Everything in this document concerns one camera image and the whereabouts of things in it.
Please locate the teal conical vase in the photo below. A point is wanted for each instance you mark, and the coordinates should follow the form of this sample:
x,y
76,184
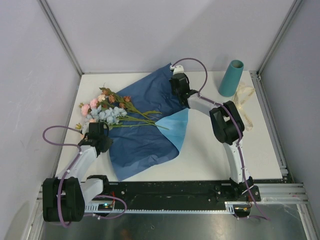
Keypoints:
x,y
231,78

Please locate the artificial flower bunch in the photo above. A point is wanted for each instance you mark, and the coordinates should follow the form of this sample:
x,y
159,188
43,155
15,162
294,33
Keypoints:
x,y
117,111

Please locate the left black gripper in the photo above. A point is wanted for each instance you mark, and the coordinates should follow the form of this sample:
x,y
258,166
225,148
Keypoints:
x,y
109,142

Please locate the cream printed ribbon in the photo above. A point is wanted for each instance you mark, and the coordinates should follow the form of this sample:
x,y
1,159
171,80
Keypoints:
x,y
242,95

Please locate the aluminium frame rails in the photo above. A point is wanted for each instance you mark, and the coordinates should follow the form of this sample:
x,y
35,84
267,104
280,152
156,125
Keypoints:
x,y
302,210

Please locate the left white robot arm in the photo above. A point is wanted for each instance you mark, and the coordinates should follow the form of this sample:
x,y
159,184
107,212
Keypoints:
x,y
64,195

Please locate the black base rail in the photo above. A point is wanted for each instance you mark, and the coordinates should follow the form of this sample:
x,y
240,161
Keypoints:
x,y
173,196

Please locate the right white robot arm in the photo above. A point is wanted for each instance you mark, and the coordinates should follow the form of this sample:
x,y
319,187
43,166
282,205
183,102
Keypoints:
x,y
228,129

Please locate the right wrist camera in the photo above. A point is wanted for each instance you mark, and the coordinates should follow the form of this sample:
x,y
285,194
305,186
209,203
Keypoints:
x,y
177,69

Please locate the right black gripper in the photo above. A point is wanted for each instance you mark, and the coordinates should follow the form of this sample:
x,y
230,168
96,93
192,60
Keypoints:
x,y
173,92

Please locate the blue wrapping paper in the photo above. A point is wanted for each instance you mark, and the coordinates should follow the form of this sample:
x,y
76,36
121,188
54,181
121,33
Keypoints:
x,y
137,146

